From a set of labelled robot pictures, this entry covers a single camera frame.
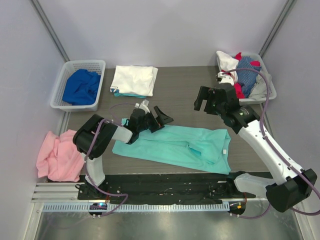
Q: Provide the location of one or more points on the right corner metal post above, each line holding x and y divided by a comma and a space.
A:
280, 20

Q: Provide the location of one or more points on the white crumpled shirt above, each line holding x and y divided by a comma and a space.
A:
225, 61

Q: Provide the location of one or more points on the red shirt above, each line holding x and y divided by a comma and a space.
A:
238, 91

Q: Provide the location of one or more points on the aluminium frame rail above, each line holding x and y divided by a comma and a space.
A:
55, 191

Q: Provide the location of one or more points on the left corner metal post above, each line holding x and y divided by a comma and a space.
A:
49, 28

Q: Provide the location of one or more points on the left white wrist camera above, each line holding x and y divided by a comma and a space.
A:
142, 108

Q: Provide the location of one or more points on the pink t shirt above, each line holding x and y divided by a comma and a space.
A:
58, 158

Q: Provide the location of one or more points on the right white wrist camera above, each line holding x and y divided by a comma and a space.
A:
227, 78

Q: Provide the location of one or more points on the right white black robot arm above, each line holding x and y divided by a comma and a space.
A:
290, 184

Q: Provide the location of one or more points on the corner metal post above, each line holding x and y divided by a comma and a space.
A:
280, 20
49, 28

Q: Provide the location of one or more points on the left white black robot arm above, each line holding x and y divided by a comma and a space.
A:
92, 139

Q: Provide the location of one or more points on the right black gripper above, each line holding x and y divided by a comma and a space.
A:
210, 100

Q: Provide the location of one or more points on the slotted cable duct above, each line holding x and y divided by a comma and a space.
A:
95, 207

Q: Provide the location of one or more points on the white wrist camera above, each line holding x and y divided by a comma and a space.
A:
227, 78
142, 108

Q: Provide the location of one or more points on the grey shirt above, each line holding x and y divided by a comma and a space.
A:
259, 90

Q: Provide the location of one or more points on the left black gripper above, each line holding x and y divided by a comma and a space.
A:
152, 122

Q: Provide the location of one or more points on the folded white t shirt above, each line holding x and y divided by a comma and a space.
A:
130, 79

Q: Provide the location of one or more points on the white plastic basket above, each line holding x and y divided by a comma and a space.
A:
92, 65
249, 67

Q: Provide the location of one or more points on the teal t shirt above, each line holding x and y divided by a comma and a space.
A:
189, 147

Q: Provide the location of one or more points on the right white plastic basket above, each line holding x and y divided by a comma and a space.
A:
249, 67

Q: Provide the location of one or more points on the left white plastic basket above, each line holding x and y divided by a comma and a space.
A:
92, 65

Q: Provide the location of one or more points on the blue checkered shirt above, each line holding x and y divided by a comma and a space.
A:
247, 72

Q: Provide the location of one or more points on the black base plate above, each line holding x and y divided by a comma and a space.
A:
170, 178

